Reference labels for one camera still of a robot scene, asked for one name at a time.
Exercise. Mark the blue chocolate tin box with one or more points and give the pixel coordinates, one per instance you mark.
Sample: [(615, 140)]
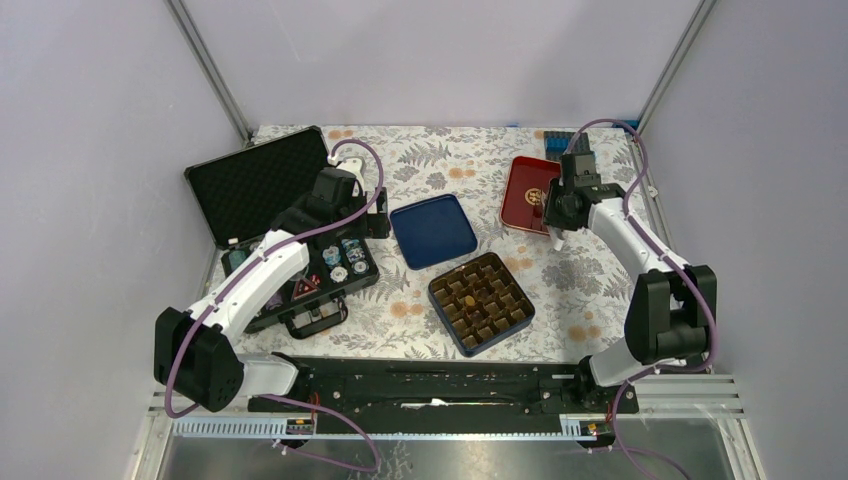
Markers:
[(494, 317)]

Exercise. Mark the red square tray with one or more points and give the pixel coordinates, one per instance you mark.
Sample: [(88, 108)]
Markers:
[(526, 189)]

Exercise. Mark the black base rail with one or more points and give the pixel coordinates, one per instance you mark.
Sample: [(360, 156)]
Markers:
[(417, 397)]

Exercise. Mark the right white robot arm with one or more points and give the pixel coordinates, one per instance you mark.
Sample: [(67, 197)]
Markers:
[(671, 316)]

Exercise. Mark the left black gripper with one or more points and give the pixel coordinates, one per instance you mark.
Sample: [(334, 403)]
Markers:
[(371, 226)]

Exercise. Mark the blue tin lid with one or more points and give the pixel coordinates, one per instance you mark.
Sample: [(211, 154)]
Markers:
[(432, 231)]

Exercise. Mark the red triangle card box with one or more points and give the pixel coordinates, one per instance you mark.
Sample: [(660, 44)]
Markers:
[(306, 286)]

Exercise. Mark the grey lego baseplate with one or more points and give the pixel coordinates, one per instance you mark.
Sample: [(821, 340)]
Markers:
[(556, 142)]

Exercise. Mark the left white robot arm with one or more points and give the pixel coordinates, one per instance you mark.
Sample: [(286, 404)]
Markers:
[(302, 269)]

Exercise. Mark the black poker chip case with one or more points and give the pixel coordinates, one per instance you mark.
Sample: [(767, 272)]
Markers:
[(245, 194)]

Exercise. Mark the floral tablecloth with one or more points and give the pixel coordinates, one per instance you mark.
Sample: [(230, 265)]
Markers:
[(580, 293)]

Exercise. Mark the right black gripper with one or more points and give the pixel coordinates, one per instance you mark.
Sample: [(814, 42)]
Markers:
[(551, 217)]

